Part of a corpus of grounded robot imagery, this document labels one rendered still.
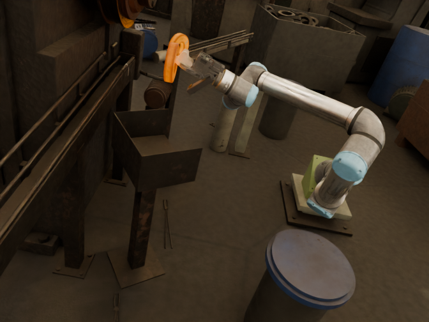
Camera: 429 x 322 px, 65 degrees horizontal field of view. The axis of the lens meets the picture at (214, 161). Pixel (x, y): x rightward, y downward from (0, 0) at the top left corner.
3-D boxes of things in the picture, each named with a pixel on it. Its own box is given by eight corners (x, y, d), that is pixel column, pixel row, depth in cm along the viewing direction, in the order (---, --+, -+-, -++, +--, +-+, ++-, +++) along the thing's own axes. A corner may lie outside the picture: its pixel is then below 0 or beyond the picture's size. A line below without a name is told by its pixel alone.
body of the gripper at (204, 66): (199, 49, 133) (225, 64, 136) (189, 68, 138) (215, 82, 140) (197, 55, 127) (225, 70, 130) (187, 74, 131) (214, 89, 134)
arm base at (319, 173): (345, 162, 202) (353, 160, 192) (343, 193, 199) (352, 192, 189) (315, 158, 200) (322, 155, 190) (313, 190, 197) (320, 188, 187)
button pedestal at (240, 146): (228, 156, 241) (252, 75, 207) (228, 139, 261) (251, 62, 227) (249, 161, 242) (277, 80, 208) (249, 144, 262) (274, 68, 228)
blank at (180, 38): (171, 65, 195) (175, 67, 194) (164, 45, 181) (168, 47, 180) (187, 47, 200) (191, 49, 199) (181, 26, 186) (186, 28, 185)
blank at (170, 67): (165, 51, 122) (173, 53, 122) (173, 35, 134) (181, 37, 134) (161, 88, 132) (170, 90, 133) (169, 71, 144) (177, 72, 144)
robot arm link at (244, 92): (246, 110, 144) (255, 106, 134) (220, 96, 141) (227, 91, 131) (255, 91, 145) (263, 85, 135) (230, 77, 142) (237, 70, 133)
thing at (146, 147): (124, 301, 136) (142, 156, 96) (105, 252, 153) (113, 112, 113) (170, 283, 147) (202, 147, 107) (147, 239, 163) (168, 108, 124)
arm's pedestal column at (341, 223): (335, 193, 232) (339, 184, 227) (352, 236, 199) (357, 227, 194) (279, 181, 229) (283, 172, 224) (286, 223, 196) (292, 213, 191)
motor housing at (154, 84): (135, 165, 209) (143, 85, 179) (143, 147, 227) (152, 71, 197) (156, 169, 210) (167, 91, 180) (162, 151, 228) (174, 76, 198)
